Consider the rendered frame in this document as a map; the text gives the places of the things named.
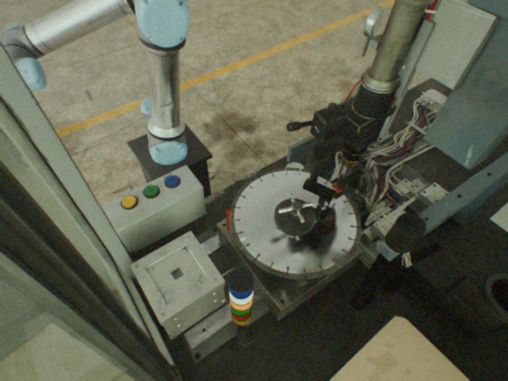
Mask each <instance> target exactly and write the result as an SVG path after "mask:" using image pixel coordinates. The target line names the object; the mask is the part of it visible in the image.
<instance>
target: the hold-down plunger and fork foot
mask: <svg viewBox="0 0 508 381"><path fill-rule="evenodd" d="M318 177H319V174H318V175H312V174H310V177H309V179H308V178H307V179H306V180H305V182H304V184H303V186H302V189H303V190H305V191H309V192H311V193H313V194H315V195H318V196H319V200H318V203H319V205H320V206H321V208H323V207H324V203H325V200H326V201H327V203H328V205H330V202H332V200H333V197H334V196H336V191H335V190H332V188H330V187H327V186H324V185H322V184H320V183H318Z"/></svg>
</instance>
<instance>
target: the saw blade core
mask: <svg viewBox="0 0 508 381"><path fill-rule="evenodd" d="M286 173H287V175H285V174H286ZM299 173H300V172H297V171H286V172H285V171H282V172H273V173H270V174H267V175H263V176H262V177H260V179H261V180H262V181H261V180H260V179H257V180H255V181H254V182H252V183H251V184H250V185H248V187H247V188H246V190H244V191H243V192H242V194H241V196H240V197H239V200H238V201H237V205H236V208H235V213H234V222H235V227H236V230H237V233H238V237H239V238H240V239H241V238H244V237H245V238H246V239H244V240H241V243H242V244H243V246H246V249H247V251H248V252H249V253H250V254H251V255H252V256H254V257H255V258H256V257H257V256H258V254H259V255H260V256H259V257H258V258H257V259H258V260H259V261H260V262H261V263H263V264H265V265H267V266H269V267H272V268H273V269H275V270H278V271H283V272H287V267H289V272H288V273H294V274H305V273H304V270H303V268H305V269H306V270H305V272H306V274H307V273H313V272H318V271H321V269H322V271H323V270H325V269H328V268H330V267H333V266H334V265H335V264H336V263H337V262H339V261H340V260H342V259H343V258H344V257H345V256H346V254H347V252H348V251H349V250H350V249H351V248H352V245H353V243H354V240H355V235H356V230H357V224H356V218H355V214H350V215H349V213H355V212H354V210H353V207H352V206H351V204H350V203H349V202H347V201H348V200H347V197H346V196H345V195H343V193H342V192H340V193H336V196H334V197H333V200H332V202H330V205H327V206H324V207H323V208H321V206H320V205H319V203H318V200H319V196H318V195H315V194H313V193H311V192H309V191H306V190H303V189H302V186H303V184H304V182H305V180H306V179H307V178H308V179H309V177H310V173H306V172H301V175H299ZM317 182H318V183H320V184H322V185H324V186H327V187H330V188H332V187H331V185H332V184H331V183H330V182H327V180H324V178H322V177H318V180H317ZM325 183H327V184H325ZM251 187H252V189H251ZM332 190H333V188H332ZM289 193H292V194H293V196H294V198H299V200H303V201H305V202H307V203H310V202H314V205H312V208H313V210H314V213H315V222H314V225H313V227H312V228H311V230H310V231H308V232H306V233H304V234H289V233H286V232H284V231H282V229H281V228H279V226H278V225H276V223H275V221H274V211H275V207H276V206H277V205H278V204H279V203H280V202H282V201H284V200H288V199H289V198H290V195H289ZM344 202H346V203H344ZM237 207H240V208H237ZM238 219H239V220H238ZM350 225H352V226H353V228H351V226H350ZM354 226H356V228H354ZM241 232H243V233H242V234H240V233H241ZM349 238H350V239H351V240H349ZM248 244H249V246H247V245H248ZM343 249H344V250H345V251H343ZM332 259H334V260H335V261H333V260H332ZM272 262H273V265H272V266H271V263H272ZM319 265H320V266H321V269H320V267H319Z"/></svg>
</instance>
